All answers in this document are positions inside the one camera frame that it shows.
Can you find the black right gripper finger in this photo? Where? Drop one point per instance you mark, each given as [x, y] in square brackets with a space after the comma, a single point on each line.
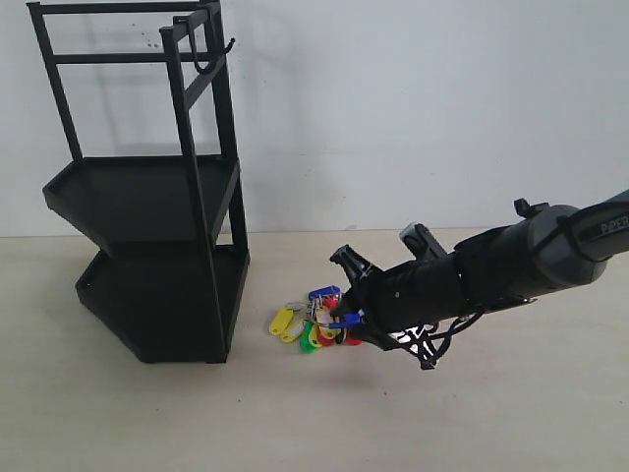
[346, 316]

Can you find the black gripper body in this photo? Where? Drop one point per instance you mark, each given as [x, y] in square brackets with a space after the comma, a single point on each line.
[412, 294]

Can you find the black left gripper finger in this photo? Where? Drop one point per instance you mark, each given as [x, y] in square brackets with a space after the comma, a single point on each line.
[359, 271]

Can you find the bunch of colourful key tags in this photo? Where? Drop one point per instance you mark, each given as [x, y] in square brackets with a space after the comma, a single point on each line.
[308, 322]

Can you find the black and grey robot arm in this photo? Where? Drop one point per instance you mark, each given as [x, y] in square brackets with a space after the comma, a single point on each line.
[551, 248]

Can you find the black two-tier metal rack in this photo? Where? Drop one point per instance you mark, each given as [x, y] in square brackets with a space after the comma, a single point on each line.
[173, 253]

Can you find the black metal S-hook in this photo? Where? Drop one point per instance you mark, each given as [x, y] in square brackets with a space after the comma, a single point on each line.
[210, 63]

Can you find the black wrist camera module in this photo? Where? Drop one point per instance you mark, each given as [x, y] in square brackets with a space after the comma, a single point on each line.
[418, 239]

